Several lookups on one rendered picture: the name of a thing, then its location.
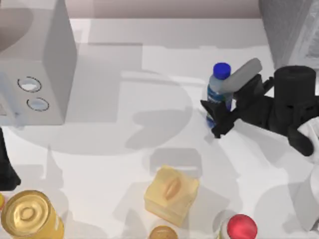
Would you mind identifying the round brown bread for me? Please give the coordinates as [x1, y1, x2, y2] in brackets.
[149, 225, 179, 239]

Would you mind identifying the red capped white bottle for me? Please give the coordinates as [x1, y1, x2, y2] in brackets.
[216, 213, 259, 239]

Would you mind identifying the blue capped water bottle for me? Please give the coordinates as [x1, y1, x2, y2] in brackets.
[205, 62, 234, 129]

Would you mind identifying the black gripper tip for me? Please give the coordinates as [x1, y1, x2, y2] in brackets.
[0, 126, 21, 192]

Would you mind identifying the large microwave knob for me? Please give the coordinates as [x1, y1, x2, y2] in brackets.
[17, 76, 43, 94]

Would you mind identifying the pale microwave oven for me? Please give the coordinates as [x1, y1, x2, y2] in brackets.
[0, 0, 78, 128]

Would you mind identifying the small microwave knob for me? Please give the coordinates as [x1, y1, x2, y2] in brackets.
[26, 97, 50, 112]

